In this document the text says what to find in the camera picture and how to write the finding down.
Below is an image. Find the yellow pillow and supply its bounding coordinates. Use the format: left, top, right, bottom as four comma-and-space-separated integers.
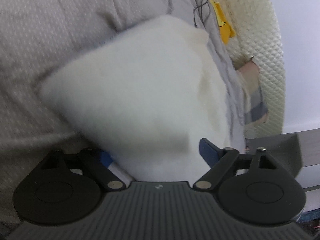
202, 0, 236, 45

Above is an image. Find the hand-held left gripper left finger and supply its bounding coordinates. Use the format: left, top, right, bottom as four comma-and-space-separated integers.
40, 148, 131, 190

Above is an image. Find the cream quilted headboard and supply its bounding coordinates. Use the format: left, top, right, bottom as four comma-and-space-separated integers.
217, 0, 286, 139

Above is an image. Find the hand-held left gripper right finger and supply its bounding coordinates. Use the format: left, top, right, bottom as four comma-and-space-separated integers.
193, 138, 279, 190

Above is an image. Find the plaid pillow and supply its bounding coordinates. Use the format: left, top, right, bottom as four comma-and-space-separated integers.
236, 57, 269, 126

